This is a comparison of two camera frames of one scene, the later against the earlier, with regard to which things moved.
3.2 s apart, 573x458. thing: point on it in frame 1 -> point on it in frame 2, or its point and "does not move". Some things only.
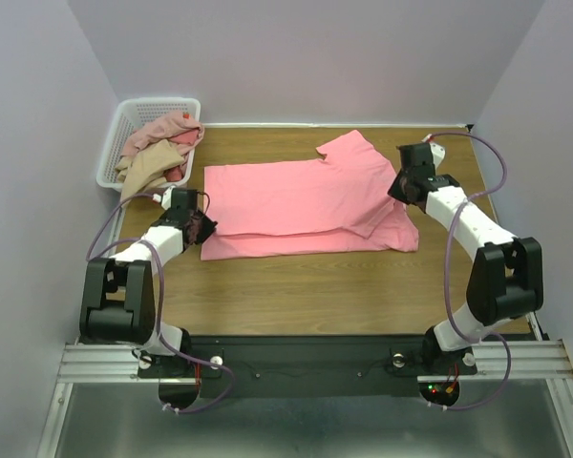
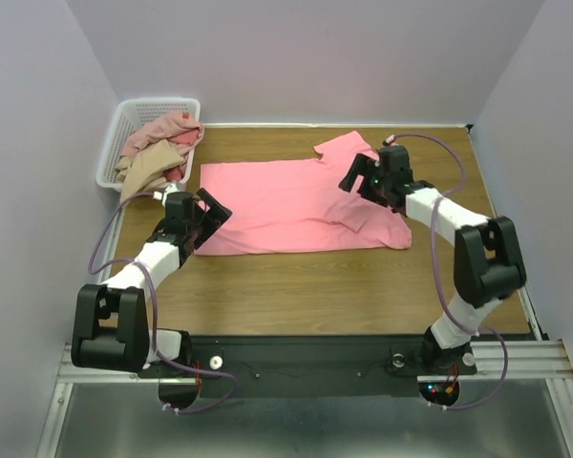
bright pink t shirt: x=307 y=206 does not move
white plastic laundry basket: x=133 y=114 does not move
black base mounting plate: x=303 y=365 does not move
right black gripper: x=402 y=189 -> x=359 y=176
